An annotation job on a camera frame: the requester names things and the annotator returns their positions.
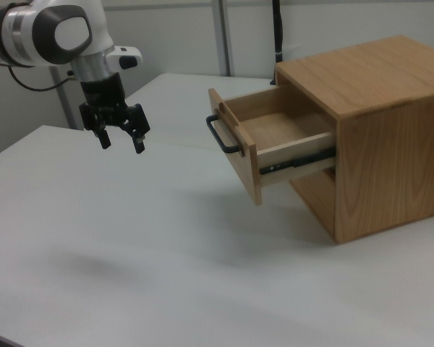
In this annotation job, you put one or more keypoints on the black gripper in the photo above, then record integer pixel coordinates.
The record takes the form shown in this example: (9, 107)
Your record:
(103, 95)

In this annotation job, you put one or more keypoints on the wooden drawer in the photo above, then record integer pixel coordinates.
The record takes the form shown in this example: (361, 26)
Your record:
(293, 124)

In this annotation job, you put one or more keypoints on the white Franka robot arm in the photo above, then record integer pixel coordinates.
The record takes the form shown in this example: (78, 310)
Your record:
(29, 32)

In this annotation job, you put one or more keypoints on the wooden drawer cabinet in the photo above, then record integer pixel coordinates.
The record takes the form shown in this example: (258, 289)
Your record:
(383, 162)

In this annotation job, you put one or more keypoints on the black camera stand pole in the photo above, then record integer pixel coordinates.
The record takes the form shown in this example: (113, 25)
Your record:
(277, 29)

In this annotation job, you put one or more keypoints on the black drawer slide rail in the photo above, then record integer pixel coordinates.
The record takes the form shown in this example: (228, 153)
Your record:
(311, 158)

